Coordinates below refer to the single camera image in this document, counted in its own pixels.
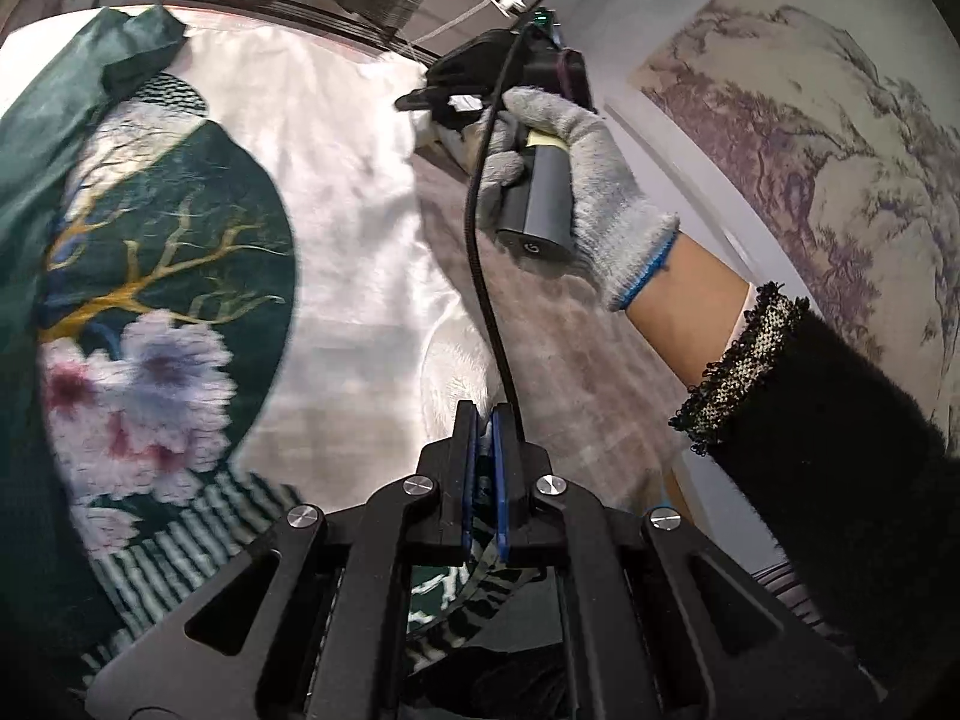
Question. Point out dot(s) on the person's right hand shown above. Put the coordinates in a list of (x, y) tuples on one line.
[(600, 187)]

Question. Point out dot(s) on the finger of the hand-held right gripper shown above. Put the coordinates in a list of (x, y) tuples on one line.
[(420, 99)]

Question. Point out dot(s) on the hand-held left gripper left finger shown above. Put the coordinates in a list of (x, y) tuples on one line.
[(469, 480)]

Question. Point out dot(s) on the black metal clothes rack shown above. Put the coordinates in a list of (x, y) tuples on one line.
[(322, 19)]

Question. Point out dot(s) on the landscape wall mural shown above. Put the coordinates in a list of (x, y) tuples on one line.
[(847, 150)]

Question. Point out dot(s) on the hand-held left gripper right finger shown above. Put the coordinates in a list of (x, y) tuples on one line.
[(501, 487)]

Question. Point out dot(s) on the white green floral printed garment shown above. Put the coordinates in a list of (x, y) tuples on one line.
[(330, 240)]

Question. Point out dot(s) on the striped grey trousers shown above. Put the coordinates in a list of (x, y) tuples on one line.
[(787, 592)]

